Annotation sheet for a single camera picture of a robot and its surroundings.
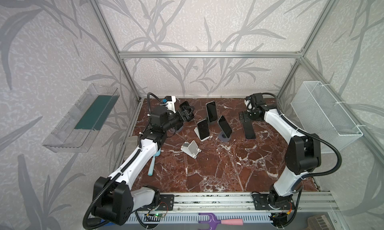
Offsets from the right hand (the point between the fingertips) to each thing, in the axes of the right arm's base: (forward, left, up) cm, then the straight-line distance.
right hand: (246, 112), depth 94 cm
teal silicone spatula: (-31, +57, -12) cm, 66 cm away
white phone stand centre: (-6, +32, -12) cm, 35 cm away
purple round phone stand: (-11, +14, -13) cm, 22 cm away
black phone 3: (+10, +21, -11) cm, 25 cm away
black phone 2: (+9, +41, -2) cm, 42 cm away
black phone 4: (-8, +14, -3) cm, 17 cm away
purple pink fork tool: (-55, +23, -13) cm, 61 cm away
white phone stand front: (-22, +35, -6) cm, 41 cm away
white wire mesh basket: (-17, -26, +19) cm, 37 cm away
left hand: (-10, +32, +18) cm, 38 cm away
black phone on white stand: (-9, +27, -4) cm, 29 cm away
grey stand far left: (-6, +44, -13) cm, 47 cm away
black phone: (-1, -4, -14) cm, 15 cm away
